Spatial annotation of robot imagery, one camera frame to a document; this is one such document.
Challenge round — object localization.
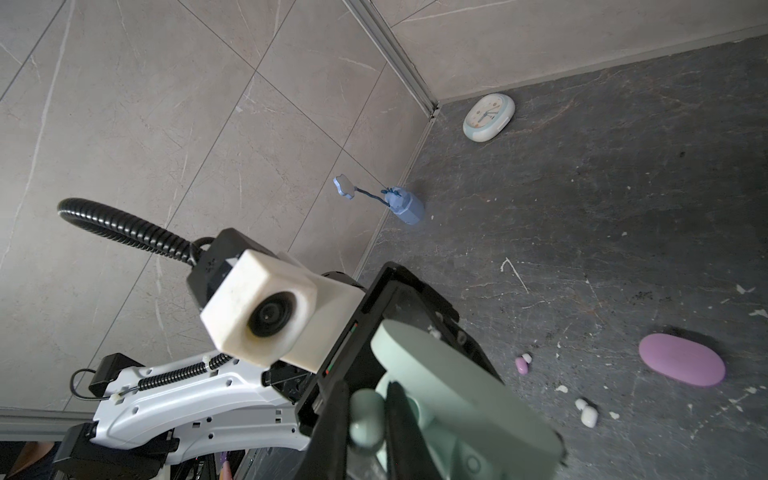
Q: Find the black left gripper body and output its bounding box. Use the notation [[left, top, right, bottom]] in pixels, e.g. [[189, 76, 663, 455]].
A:
[[296, 262, 499, 437]]

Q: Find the purple earbud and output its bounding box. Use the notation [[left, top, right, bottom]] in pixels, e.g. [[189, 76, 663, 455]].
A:
[[515, 353, 532, 375]]

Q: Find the white earbud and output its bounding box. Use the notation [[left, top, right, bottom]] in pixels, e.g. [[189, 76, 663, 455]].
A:
[[575, 398, 599, 429]]

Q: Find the light blue round clock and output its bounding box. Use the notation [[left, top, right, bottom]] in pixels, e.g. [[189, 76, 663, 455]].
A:
[[462, 93, 516, 143]]

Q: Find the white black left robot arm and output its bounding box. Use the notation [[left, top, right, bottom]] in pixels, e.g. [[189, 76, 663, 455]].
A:
[[55, 198, 492, 479]]

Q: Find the pink oval earbud case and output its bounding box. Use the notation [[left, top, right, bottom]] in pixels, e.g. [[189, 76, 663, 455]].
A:
[[638, 333, 726, 387]]

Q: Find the mint green earbud charging case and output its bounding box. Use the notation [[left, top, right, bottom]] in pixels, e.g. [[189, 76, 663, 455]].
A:
[[370, 320, 564, 479]]

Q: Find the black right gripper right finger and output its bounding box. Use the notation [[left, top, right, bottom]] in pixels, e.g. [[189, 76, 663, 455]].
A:
[[385, 382, 441, 480]]

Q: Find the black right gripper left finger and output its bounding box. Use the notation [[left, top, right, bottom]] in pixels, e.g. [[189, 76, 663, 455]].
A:
[[294, 380, 350, 480]]

